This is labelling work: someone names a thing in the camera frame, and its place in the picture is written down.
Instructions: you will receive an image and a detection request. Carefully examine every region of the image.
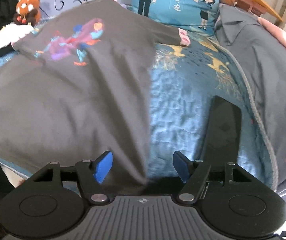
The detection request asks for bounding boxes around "grey sweatshirt with print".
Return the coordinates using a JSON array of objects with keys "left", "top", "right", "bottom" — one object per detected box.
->
[{"left": 0, "top": 0, "right": 190, "bottom": 194}]

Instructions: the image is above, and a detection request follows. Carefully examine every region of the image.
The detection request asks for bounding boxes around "black smartphone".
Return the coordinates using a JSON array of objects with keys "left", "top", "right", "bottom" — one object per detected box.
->
[{"left": 201, "top": 96, "right": 242, "bottom": 172}]

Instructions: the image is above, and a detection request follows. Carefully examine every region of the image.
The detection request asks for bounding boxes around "blue floral quilt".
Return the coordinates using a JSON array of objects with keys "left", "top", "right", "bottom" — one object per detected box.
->
[{"left": 0, "top": 21, "right": 280, "bottom": 193}]

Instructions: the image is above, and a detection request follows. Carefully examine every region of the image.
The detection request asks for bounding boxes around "grey-blue duvet with lettering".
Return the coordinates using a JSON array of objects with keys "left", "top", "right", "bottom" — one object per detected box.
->
[{"left": 8, "top": 0, "right": 286, "bottom": 198}]

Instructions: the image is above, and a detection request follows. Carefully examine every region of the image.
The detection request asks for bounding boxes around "white cloth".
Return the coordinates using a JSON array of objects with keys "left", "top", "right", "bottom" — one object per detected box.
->
[{"left": 0, "top": 23, "right": 34, "bottom": 49}]

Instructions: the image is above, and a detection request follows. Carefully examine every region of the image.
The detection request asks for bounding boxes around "blue cartoon police pillow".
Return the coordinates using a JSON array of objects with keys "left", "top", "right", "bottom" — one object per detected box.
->
[{"left": 132, "top": 0, "right": 219, "bottom": 36}]

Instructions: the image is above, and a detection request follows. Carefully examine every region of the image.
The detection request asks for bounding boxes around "red panda plush toy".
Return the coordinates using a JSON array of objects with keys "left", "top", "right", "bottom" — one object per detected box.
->
[{"left": 13, "top": 0, "right": 41, "bottom": 27}]

